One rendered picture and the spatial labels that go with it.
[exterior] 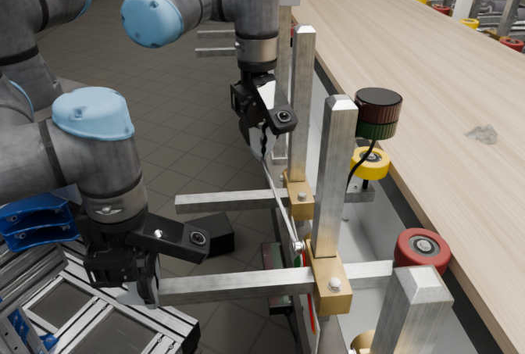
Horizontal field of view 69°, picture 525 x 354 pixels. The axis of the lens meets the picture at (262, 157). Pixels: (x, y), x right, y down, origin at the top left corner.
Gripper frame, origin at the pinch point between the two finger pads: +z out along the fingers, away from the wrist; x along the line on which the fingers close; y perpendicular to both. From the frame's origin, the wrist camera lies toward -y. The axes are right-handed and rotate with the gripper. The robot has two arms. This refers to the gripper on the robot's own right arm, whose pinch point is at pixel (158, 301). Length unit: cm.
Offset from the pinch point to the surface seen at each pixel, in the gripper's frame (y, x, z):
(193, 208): -4.2, -23.5, 1.6
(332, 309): -26.8, 5.0, -1.2
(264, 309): -23, -53, 82
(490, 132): -72, -31, -9
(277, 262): -21.6, -16.2, 12.4
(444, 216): -48.8, -6.4, -7.5
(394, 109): -32.9, -1.2, -31.5
